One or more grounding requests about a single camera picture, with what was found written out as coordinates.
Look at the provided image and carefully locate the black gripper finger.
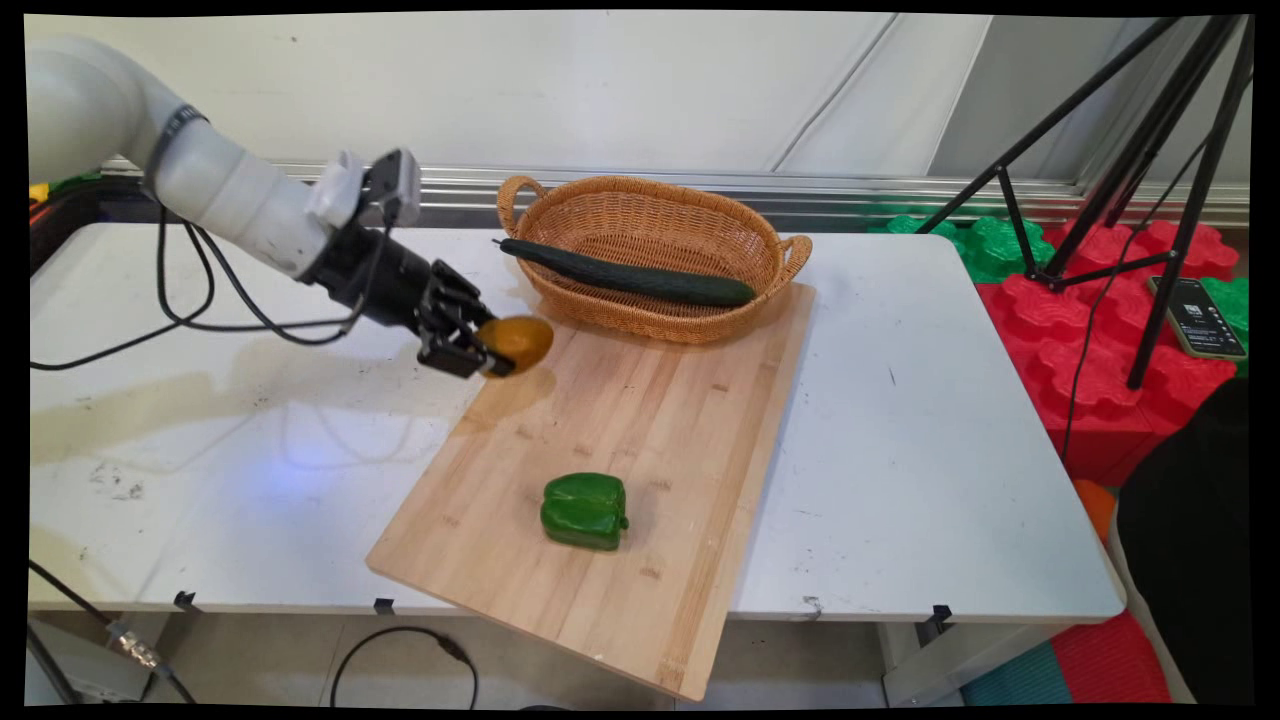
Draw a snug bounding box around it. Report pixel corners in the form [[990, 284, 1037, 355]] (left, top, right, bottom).
[[417, 318, 517, 380], [430, 260, 498, 328]]

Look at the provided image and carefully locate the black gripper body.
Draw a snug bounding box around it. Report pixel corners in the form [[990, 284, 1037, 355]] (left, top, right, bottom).
[[303, 225, 448, 333]]

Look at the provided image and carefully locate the orange yellow round fruit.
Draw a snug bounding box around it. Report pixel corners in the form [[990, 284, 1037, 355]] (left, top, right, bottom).
[[477, 315, 555, 377]]

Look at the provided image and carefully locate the long dark green cucumber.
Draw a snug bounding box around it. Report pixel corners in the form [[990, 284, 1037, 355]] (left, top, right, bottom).
[[494, 237, 758, 308]]

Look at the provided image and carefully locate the light wooden cutting board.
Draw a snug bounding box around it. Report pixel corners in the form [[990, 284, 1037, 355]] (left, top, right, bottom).
[[366, 282, 817, 703]]

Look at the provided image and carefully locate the green bell pepper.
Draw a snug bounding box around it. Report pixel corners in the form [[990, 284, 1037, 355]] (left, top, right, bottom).
[[540, 472, 631, 552]]

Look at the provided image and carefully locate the green foam floor tile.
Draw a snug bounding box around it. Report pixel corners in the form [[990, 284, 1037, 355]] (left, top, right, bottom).
[[868, 213, 1057, 285]]

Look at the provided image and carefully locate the white table leg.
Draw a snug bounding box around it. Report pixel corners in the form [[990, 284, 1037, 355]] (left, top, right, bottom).
[[878, 620, 1066, 708]]

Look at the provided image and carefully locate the teal floor mat tile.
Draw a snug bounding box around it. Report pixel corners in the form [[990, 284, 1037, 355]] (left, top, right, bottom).
[[960, 640, 1073, 707]]

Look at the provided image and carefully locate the red floor mat tile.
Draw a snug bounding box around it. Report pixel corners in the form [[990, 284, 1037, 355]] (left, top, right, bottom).
[[1050, 610, 1173, 706]]

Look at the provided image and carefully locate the smartphone with lit screen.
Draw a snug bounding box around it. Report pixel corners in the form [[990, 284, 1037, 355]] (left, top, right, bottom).
[[1147, 275, 1249, 362]]

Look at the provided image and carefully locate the large black rounded object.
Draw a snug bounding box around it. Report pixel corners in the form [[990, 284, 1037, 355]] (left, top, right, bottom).
[[1114, 378, 1253, 706]]

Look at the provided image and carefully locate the small green foam tile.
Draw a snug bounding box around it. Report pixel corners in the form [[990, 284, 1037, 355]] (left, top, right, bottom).
[[1198, 277, 1251, 378]]

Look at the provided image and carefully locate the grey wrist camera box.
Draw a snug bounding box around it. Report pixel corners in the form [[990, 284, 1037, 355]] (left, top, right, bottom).
[[363, 148, 424, 228]]

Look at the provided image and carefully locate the black cable looping from wrist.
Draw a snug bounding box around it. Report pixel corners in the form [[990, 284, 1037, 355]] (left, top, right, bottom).
[[155, 205, 393, 347]]

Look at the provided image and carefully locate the woven wicker basket with handles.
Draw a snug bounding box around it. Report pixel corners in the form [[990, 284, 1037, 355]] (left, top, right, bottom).
[[497, 175, 813, 346]]

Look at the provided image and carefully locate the black cable hanging from arm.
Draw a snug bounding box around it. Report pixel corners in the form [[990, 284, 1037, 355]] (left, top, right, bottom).
[[30, 222, 217, 372]]

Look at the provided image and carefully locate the black cable loop under table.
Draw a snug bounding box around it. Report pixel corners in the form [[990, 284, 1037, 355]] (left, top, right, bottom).
[[329, 626, 480, 711]]

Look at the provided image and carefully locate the aluminium rail along wall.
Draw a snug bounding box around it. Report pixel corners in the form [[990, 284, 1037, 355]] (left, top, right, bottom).
[[100, 158, 1251, 228]]

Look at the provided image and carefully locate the cable with metal connector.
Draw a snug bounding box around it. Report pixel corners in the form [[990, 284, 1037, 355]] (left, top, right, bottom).
[[28, 558, 198, 705]]

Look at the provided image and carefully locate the thin black tripod cable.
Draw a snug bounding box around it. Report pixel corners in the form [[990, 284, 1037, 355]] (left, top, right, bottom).
[[1058, 130, 1216, 466]]

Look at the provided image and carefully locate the black camera tripod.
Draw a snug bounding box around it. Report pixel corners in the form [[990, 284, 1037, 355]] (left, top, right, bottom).
[[915, 15, 1256, 391]]

